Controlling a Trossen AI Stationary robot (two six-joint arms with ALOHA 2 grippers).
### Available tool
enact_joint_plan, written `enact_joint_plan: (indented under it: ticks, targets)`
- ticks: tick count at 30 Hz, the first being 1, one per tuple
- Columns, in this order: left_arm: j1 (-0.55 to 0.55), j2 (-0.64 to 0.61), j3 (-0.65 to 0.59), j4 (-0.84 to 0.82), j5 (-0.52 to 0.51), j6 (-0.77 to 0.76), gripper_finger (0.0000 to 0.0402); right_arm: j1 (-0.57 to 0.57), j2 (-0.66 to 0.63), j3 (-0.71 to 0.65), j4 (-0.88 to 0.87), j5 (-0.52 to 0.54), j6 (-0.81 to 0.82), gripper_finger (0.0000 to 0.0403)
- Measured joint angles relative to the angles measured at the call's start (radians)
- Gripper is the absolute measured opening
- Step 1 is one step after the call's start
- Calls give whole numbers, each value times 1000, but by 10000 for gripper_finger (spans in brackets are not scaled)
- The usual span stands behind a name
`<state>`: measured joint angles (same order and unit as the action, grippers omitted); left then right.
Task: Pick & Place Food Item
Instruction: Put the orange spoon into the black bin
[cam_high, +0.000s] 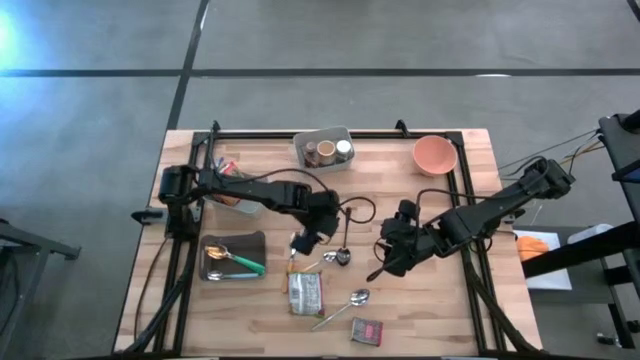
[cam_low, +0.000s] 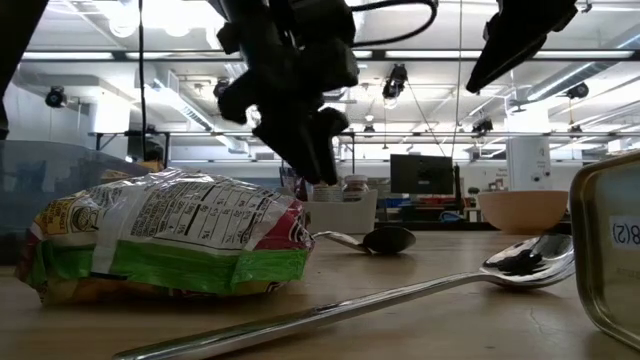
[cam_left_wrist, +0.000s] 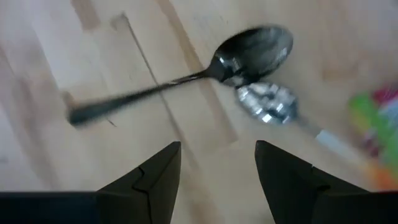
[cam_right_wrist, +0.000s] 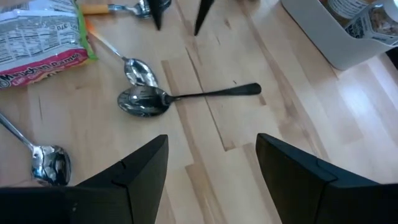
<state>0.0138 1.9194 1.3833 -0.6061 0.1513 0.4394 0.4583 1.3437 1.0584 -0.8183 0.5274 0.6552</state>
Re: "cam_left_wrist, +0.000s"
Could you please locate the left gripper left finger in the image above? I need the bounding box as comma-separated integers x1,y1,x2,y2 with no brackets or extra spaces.
0,141,182,224

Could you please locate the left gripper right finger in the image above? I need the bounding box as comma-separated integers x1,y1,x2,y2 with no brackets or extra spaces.
254,139,398,224

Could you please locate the silver spoon light blue handle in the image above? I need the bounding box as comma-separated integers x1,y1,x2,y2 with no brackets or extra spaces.
235,82,366,164

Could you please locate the green ramen packet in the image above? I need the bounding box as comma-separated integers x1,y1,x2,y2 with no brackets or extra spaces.
347,83,398,191

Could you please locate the gold spoon green handle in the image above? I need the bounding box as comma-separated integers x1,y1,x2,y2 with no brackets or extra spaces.
67,25,295,127

